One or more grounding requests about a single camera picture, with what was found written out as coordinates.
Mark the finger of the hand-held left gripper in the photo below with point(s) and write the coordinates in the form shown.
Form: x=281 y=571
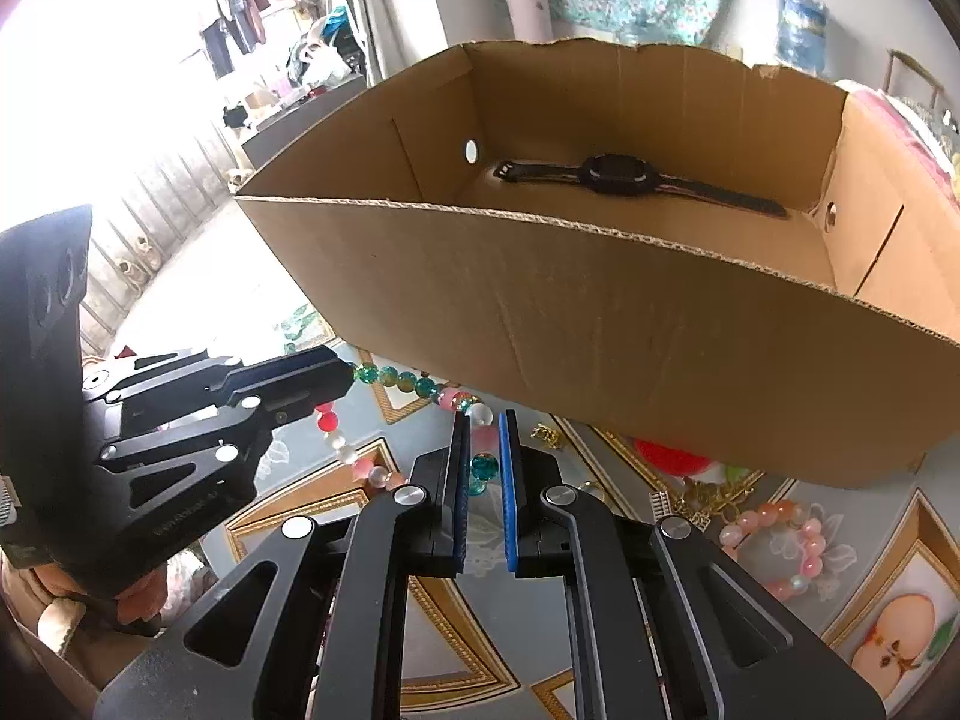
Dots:
x=300 y=367
x=240 y=435

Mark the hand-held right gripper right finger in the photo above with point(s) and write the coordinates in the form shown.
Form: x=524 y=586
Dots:
x=510 y=495

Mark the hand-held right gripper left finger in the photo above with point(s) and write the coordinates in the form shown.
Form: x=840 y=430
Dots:
x=463 y=495

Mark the gold butterfly charm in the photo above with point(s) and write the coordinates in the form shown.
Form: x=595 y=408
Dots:
x=546 y=435

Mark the cardboard box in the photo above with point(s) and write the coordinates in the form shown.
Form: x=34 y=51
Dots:
x=600 y=330

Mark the gold knot charm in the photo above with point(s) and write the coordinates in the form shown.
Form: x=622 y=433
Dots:
x=712 y=499

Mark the person's left forearm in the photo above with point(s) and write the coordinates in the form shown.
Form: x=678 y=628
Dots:
x=52 y=652

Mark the person's left hand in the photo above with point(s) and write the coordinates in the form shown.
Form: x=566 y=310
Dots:
x=135 y=600

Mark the fruit print tablecloth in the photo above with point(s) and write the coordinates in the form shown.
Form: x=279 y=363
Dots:
x=487 y=652

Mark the pile of plastic bags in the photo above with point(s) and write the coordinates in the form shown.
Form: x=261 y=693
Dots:
x=322 y=52

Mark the black wristwatch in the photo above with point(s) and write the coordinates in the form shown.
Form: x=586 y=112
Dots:
x=615 y=174

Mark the hanging clothes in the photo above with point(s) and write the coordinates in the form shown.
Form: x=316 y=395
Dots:
x=232 y=7

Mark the pink floral blanket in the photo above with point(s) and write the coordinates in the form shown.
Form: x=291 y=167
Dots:
x=922 y=142

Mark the blue water bottle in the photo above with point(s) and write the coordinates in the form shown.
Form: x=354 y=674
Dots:
x=801 y=30

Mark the glass shelf rack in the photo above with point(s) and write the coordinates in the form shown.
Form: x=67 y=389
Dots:
x=900 y=64

